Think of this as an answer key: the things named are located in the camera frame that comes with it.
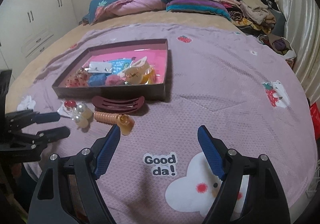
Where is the pearl claw hair clip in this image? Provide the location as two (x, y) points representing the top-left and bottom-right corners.
(71, 103), (93, 129)

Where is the peach spiral hair tie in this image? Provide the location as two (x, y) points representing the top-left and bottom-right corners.
(93, 111), (136, 136)

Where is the white stud earring card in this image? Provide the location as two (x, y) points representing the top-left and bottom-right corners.
(87, 61), (112, 74)

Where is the pink pompom hair tie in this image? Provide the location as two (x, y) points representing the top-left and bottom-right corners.
(104, 74), (126, 87)

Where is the red strawberry earrings card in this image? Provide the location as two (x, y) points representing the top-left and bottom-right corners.
(57, 100), (77, 118)

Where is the tan bed sheet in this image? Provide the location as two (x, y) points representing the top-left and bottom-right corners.
(5, 11), (240, 112)

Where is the brown dotted bow hair clip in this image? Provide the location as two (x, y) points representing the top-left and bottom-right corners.
(65, 68), (91, 87)

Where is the maroon banana hair clip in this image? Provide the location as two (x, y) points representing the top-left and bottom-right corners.
(92, 96), (145, 114)

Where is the blue fabric hair accessory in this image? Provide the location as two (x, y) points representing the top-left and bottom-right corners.
(87, 73), (107, 87)

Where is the blue printed card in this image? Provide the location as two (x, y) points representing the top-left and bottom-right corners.
(107, 58), (132, 74)

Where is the cream claw hair clip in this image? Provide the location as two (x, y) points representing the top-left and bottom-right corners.
(117, 56), (150, 85)

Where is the red box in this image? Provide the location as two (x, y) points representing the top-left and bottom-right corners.
(310, 103), (320, 132)

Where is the dark shallow box pink inside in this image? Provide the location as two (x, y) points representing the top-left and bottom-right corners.
(52, 39), (169, 100)

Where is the white wardrobe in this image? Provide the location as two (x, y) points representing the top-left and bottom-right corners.
(1, 0), (77, 79)

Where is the yellow translucent hair clip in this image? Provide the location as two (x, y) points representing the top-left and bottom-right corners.
(140, 66), (156, 85)

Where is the bag of clothes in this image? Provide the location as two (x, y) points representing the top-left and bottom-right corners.
(258, 34), (296, 68)

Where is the pile of folded clothes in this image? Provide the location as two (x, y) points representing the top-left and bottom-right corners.
(216, 0), (286, 37)

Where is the striped purple teal pillow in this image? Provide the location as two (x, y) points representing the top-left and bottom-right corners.
(166, 0), (231, 21)

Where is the cream satin curtain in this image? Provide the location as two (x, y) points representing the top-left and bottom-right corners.
(278, 0), (319, 103)

